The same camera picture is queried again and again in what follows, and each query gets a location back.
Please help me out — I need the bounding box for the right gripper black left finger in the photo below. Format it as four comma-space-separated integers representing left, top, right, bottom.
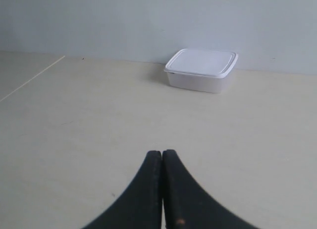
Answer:
85, 151, 162, 229

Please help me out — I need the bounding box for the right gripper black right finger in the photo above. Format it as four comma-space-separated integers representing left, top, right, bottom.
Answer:
162, 149, 256, 229

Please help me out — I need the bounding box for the white lidded plastic box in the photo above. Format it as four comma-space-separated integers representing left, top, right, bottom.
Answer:
164, 48, 239, 93

